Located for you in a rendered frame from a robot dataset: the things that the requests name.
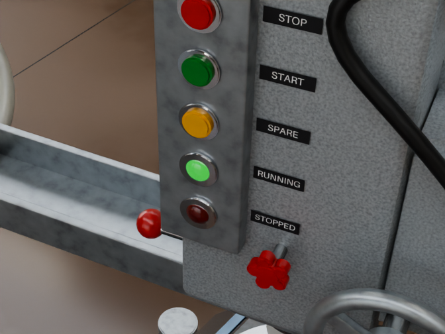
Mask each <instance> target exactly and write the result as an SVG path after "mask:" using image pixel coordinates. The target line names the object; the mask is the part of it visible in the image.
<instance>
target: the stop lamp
mask: <svg viewBox="0 0 445 334"><path fill-rule="evenodd" d="M186 212H187V216H188V217H189V218H190V220H192V221H193V222H195V223H198V224H204V223H206V222H207V221H208V220H209V215H208V213H207V212H206V210H205V209H203V208H202V207H201V206H199V205H194V204H193V205H189V206H188V207H187V209H186Z"/></svg>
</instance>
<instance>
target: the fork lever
mask: <svg viewBox="0 0 445 334"><path fill-rule="evenodd" d="M146 209H157V210H159V211H160V175H158V174H155V173H152V172H149V171H146V170H143V169H140V168H137V167H134V166H130V165H128V164H124V163H122V162H118V161H116V160H112V159H110V158H106V157H103V156H99V155H97V154H93V153H91V152H88V151H85V150H82V149H79V148H75V147H72V146H69V145H66V144H63V143H60V142H57V141H54V140H51V139H47V138H44V137H41V136H38V135H35V134H32V133H29V132H26V131H23V130H20V129H16V128H14V127H10V126H8V125H4V124H2V123H0V227H1V228H4V229H7V230H9V231H12V232H14V233H18V234H20V235H23V236H26V237H28V238H31V239H34V240H36V241H40V242H42V243H45V244H47V245H50V246H53V247H56V248H58V249H62V250H63V251H67V252H70V253H72V254H75V255H78V256H81V257H83V258H86V259H89V260H92V261H94V262H97V263H99V264H102V265H105V266H108V267H110V268H114V269H116V270H119V271H121V272H124V273H127V274H130V275H132V276H135V277H137V278H141V279H143V280H146V281H149V282H151V283H154V284H157V285H159V286H163V287H165V288H168V289H171V290H173V291H176V292H179V293H181V294H185V295H186V296H190V295H189V294H187V293H186V292H185V290H184V289H183V241H181V240H179V239H175V238H172V237H169V236H166V235H161V236H159V237H158V238H156V239H147V238H145V237H143V236H142V235H141V234H140V233H139V232H138V230H137V227H136V220H137V218H138V216H139V214H140V213H141V212H143V211H144V210H146ZM190 297H192V296H190ZM192 298H194V297H192ZM195 299H198V298H195ZM198 300H200V299H198ZM201 301H203V302H206V301H204V300H201ZM206 303H208V304H212V303H209V302H206ZM212 305H214V306H217V307H220V308H223V309H225V310H228V311H231V312H233V313H237V314H239V315H242V316H244V317H247V318H250V319H253V320H255V321H259V322H260V323H264V324H266V325H269V326H272V327H275V328H277V329H280V330H282V331H286V332H288V333H291V334H300V333H296V332H294V331H290V330H288V329H285V328H282V327H279V326H276V325H273V324H271V323H267V322H265V321H262V320H259V319H256V318H253V317H250V316H247V315H244V314H242V313H238V312H236V311H232V310H230V309H227V308H225V307H221V306H218V305H215V304H212Z"/></svg>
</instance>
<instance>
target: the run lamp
mask: <svg viewBox="0 0 445 334"><path fill-rule="evenodd" d="M186 170H187V173H188V174H189V175H190V176H191V177H192V178H193V179H194V180H197V181H205V180H207V179H208V177H209V170H208V168H207V167H206V166H205V165H204V164H203V163H202V162H200V161H198V160H190V161H189V162H188V163H187V164H186Z"/></svg>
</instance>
